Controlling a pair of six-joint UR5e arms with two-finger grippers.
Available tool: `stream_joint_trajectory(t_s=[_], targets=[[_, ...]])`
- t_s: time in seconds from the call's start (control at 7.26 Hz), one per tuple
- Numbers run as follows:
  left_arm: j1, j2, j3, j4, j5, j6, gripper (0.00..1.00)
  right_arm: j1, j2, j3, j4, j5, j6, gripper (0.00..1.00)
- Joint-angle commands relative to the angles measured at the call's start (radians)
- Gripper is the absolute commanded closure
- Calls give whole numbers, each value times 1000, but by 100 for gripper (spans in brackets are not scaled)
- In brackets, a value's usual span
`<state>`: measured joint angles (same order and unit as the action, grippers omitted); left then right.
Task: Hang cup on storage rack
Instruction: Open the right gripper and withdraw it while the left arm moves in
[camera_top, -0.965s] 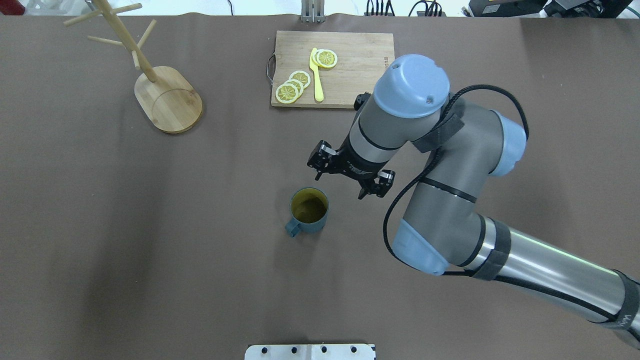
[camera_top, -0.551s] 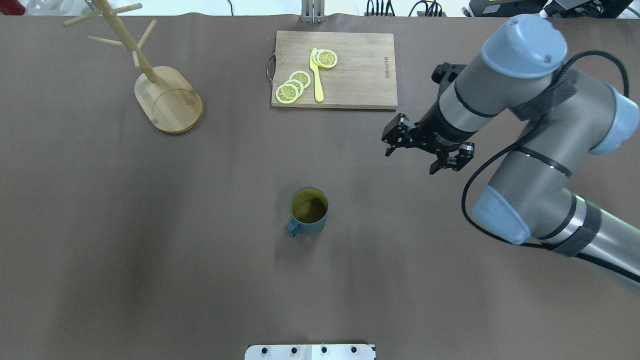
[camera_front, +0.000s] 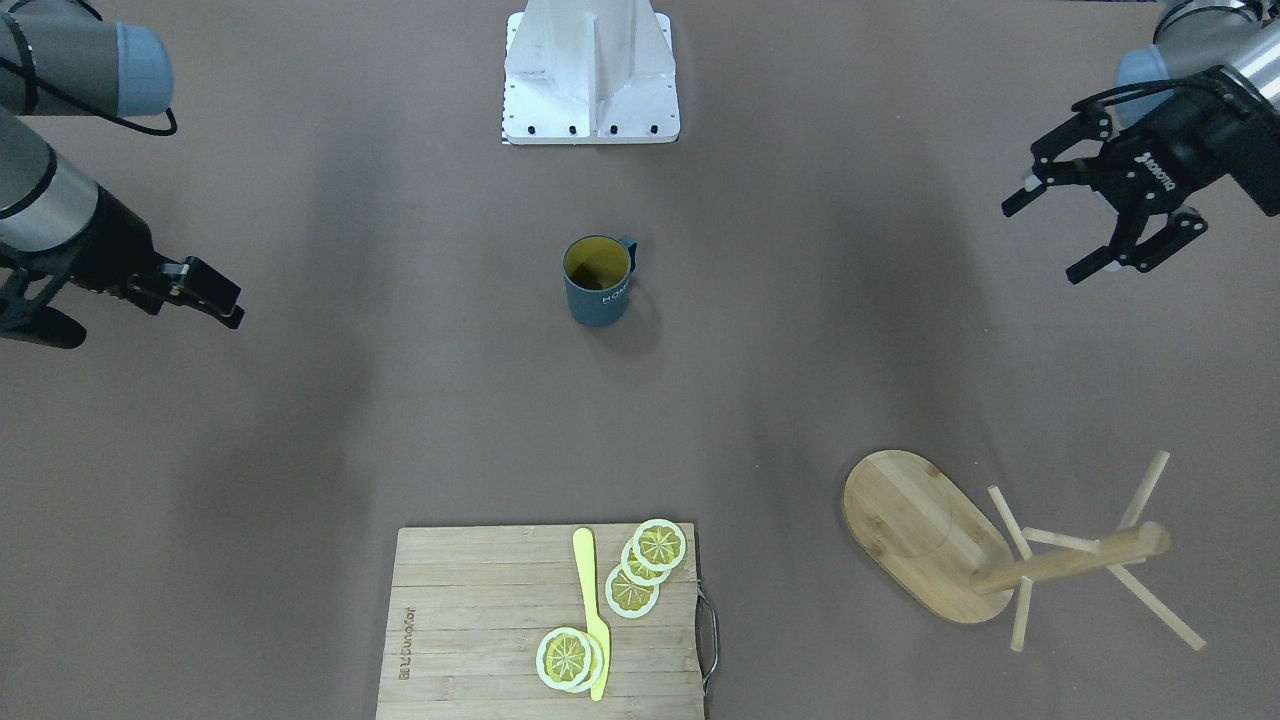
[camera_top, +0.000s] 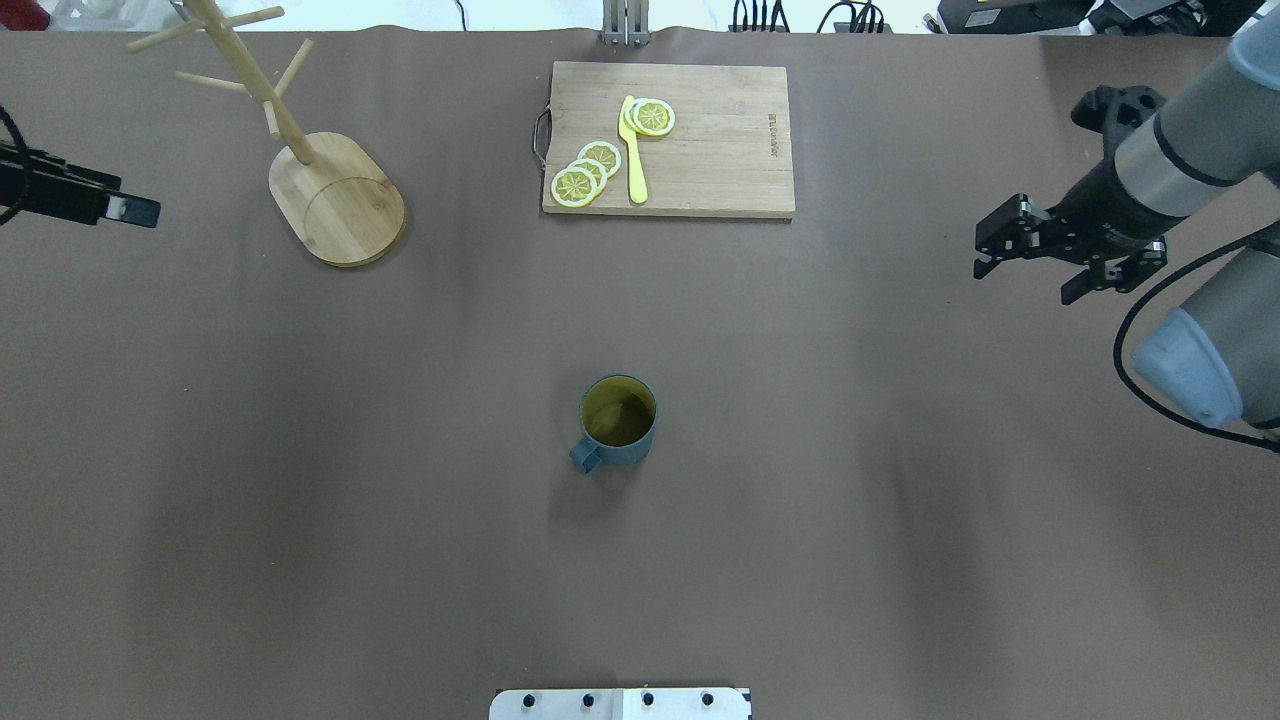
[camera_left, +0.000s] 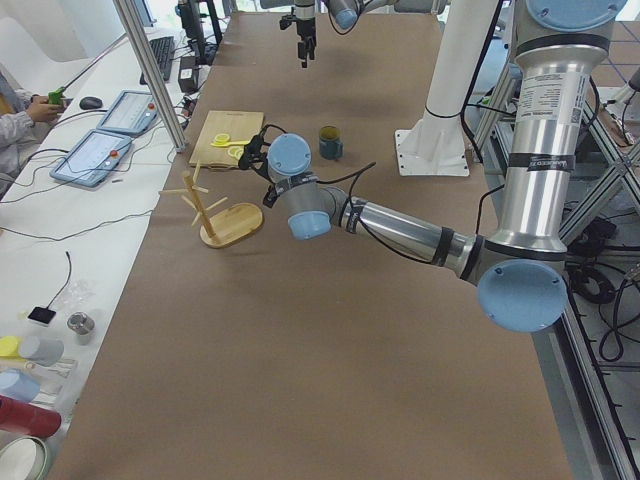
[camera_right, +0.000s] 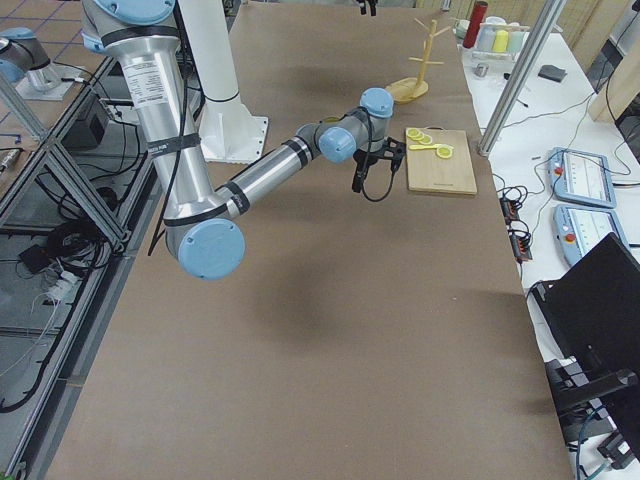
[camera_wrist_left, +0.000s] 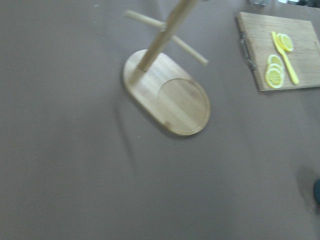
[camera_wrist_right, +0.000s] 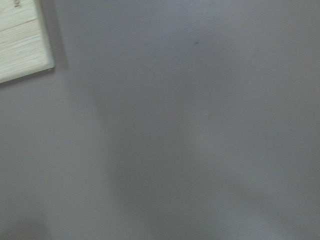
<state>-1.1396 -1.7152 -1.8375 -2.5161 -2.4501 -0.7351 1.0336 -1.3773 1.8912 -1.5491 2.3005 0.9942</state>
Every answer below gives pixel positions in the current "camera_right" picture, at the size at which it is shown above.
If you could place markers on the red bottle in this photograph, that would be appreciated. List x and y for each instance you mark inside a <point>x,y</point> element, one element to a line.
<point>475,20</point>

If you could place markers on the lower teach pendant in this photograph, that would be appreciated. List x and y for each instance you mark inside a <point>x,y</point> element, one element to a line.
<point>580,228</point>

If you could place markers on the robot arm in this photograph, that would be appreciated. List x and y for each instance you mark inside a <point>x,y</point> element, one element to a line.
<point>203,199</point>

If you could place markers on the teach pendant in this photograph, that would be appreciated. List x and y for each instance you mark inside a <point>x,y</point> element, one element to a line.
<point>580,228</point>
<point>581,177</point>

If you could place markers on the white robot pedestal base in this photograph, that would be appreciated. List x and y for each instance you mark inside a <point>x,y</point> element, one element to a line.
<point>229,132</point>

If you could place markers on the lemon slice front left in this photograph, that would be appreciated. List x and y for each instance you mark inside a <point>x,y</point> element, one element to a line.
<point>446,149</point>

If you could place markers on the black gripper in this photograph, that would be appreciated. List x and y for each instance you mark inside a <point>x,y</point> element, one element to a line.
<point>359,170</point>

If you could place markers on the wooden cup rack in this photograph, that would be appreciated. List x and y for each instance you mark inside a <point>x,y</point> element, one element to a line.
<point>409,89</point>

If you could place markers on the black small device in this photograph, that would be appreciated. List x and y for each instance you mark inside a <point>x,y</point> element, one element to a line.
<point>552,73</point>

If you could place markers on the small steel cup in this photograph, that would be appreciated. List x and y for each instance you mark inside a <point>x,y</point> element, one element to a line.
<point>481,70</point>

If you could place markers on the yellow plastic knife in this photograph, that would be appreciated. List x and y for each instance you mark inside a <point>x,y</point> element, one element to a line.
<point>423,147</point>

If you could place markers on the black laptop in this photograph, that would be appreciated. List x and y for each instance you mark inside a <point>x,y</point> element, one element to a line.
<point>593,310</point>

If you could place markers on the upper teach pendant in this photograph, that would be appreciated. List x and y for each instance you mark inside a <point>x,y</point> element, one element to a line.
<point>581,177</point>

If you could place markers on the lemon slice under knife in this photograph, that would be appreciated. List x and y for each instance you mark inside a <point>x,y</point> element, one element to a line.
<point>444,154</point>

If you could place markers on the wooden cutting board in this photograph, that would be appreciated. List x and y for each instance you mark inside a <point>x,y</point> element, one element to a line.
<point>427,173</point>

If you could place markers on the light blue cup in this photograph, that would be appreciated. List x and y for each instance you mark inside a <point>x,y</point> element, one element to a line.
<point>515,41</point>

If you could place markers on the yellow cup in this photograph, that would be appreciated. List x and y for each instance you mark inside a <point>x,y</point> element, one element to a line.
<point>501,39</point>

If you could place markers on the grey cup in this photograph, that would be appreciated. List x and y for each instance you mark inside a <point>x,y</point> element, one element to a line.
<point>486,39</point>

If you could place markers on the aluminium frame post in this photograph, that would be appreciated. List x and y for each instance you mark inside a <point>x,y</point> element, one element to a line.
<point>533,46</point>

